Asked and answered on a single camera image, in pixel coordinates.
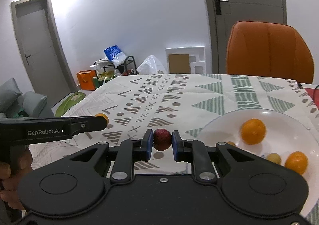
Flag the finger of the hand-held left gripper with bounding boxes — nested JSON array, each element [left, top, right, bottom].
[[70, 115, 109, 136]]

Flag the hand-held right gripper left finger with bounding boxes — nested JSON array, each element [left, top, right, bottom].
[[63, 128, 154, 183]]

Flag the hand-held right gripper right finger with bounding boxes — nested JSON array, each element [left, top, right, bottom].
[[172, 130, 263, 183]]

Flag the dark red plum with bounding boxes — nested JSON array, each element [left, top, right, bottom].
[[153, 129, 173, 151]]

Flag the small orange tangerine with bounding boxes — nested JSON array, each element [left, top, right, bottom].
[[95, 113, 109, 126]]

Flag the yellow-green plum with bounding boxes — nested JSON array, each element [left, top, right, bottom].
[[266, 153, 282, 165]]

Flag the white plate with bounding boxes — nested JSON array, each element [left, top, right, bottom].
[[198, 109, 319, 218]]

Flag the orange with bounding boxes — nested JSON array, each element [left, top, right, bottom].
[[284, 151, 308, 175], [240, 118, 267, 145]]

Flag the person's left hand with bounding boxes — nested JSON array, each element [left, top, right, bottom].
[[0, 147, 33, 211]]

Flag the green floor mat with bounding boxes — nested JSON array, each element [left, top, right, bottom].
[[55, 92, 87, 118]]

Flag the orange box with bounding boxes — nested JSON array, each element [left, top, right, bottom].
[[76, 70, 97, 91]]

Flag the green bags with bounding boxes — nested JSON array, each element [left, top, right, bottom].
[[92, 71, 116, 88]]

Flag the black metal rack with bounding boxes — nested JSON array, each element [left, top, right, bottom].
[[93, 56, 139, 77]]

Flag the blue and white bag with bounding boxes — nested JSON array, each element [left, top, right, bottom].
[[103, 45, 126, 67]]

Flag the white plastic bag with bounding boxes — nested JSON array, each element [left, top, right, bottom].
[[136, 55, 167, 75]]

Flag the brown cardboard piece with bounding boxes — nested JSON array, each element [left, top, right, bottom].
[[168, 54, 190, 73]]

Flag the white foam packaging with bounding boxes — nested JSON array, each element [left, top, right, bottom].
[[165, 46, 205, 75]]

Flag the orange chair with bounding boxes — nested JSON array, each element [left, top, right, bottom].
[[226, 21, 315, 85]]

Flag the red mat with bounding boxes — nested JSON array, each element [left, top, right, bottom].
[[303, 87, 319, 111]]

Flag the grey door with black lock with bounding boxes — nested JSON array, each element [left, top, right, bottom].
[[199, 0, 295, 76]]

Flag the grey door with small handle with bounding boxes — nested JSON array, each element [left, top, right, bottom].
[[10, 0, 77, 96]]

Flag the black cable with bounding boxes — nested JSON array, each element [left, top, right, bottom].
[[295, 81, 319, 106]]

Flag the black door lock handle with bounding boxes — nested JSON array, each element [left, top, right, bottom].
[[213, 0, 229, 15]]

